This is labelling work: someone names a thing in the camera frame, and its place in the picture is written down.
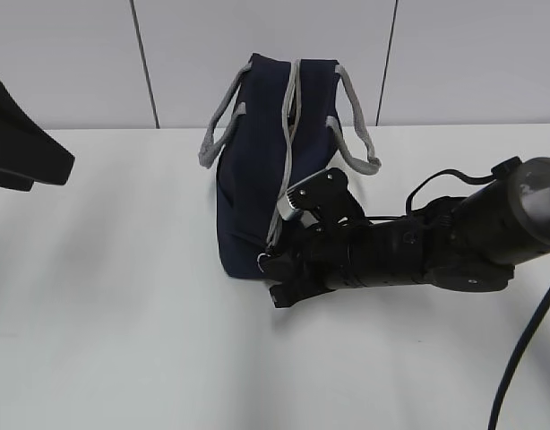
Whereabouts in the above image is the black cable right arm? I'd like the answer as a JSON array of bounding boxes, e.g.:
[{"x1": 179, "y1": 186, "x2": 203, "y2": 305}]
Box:
[{"x1": 364, "y1": 168, "x2": 550, "y2": 430}]

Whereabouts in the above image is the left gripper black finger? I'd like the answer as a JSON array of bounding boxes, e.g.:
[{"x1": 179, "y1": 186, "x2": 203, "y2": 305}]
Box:
[{"x1": 0, "y1": 80, "x2": 75, "y2": 192}]

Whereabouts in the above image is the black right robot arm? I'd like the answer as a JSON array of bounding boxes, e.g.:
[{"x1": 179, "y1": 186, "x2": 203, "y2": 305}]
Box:
[{"x1": 258, "y1": 157, "x2": 550, "y2": 308}]

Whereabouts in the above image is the navy and white lunch bag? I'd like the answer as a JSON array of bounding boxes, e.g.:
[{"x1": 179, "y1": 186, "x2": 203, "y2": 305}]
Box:
[{"x1": 198, "y1": 54, "x2": 382, "y2": 280}]

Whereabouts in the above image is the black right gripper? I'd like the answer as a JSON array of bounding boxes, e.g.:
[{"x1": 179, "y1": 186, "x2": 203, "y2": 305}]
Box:
[{"x1": 261, "y1": 219, "x2": 369, "y2": 308}]

